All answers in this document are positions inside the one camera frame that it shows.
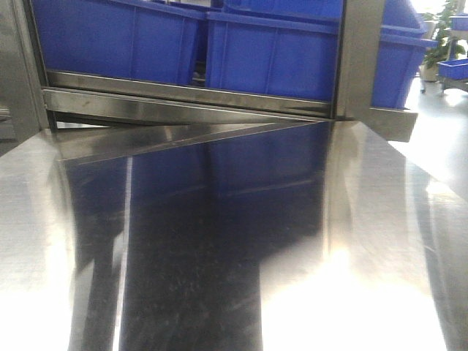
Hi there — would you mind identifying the stainless steel shelf rack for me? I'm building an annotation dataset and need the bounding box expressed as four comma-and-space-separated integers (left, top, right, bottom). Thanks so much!
1, 1, 417, 153

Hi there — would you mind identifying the blue plastic bin centre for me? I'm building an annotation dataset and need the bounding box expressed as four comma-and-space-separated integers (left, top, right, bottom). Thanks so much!
205, 1, 343, 101

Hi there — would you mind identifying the blue plastic bin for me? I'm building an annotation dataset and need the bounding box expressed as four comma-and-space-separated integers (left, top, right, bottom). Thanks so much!
32, 1, 206, 85
205, 1, 343, 101
371, 1, 437, 109

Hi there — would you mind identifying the blue plastic bin left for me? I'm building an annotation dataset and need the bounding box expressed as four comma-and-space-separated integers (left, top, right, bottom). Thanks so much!
32, 1, 206, 85

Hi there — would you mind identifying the blue plastic bin right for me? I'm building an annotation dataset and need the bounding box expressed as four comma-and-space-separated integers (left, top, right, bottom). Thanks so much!
371, 1, 437, 109

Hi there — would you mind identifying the green potted plant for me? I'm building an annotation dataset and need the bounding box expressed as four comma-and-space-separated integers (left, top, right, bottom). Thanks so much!
419, 1, 467, 83

